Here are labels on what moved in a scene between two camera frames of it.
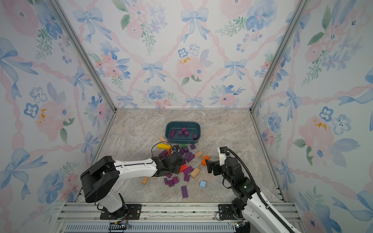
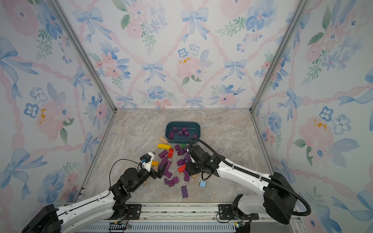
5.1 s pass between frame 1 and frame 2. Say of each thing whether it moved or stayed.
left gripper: moved
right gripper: moved
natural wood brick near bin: stayed
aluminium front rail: stayed
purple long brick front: stayed
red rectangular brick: stayed
